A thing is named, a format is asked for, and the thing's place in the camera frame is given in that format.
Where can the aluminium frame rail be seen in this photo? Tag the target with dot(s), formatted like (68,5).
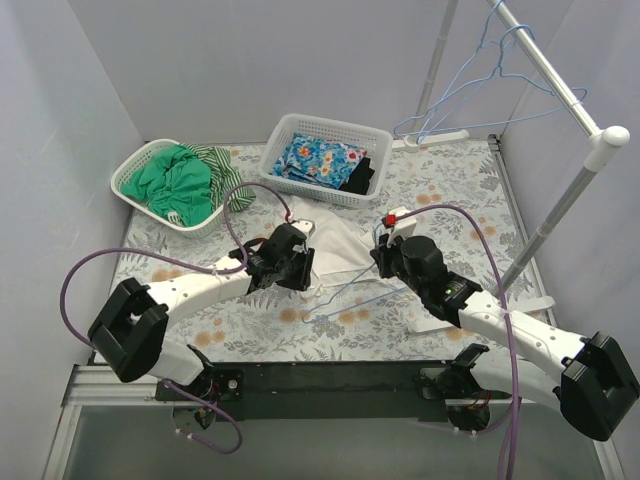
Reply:
(111,430)

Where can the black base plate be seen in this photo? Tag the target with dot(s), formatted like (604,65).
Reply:
(347,390)

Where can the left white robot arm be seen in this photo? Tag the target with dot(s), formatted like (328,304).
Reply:
(130,330)

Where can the blue floral cloth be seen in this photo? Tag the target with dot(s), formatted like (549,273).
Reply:
(317,161)

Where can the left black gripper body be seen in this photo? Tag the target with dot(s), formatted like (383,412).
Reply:
(302,270)

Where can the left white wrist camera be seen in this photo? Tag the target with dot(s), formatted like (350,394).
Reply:
(304,226)

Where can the green striped garment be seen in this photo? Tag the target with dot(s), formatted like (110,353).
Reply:
(224,177)

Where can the white rectangular basket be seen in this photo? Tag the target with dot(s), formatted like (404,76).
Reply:
(378,144)

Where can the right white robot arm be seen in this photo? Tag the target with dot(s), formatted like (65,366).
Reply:
(587,379)

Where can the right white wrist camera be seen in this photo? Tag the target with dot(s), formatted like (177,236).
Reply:
(398,225)

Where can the black cloth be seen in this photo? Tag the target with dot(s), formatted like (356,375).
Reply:
(359,181)

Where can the green shirt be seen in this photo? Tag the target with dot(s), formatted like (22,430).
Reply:
(174,185)

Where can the white tank top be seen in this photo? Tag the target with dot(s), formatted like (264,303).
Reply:
(341,249)

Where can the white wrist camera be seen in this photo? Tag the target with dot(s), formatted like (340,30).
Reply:
(304,226)
(398,225)

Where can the floral table mat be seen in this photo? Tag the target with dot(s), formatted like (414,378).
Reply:
(458,195)

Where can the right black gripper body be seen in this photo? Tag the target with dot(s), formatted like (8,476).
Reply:
(382,260)

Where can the blue wire hanger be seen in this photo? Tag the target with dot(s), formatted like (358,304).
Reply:
(500,75)
(421,126)
(343,299)

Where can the white oval laundry basket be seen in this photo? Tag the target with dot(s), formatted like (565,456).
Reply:
(138,160)

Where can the silver clothes rack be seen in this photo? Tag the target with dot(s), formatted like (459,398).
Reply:
(589,264)

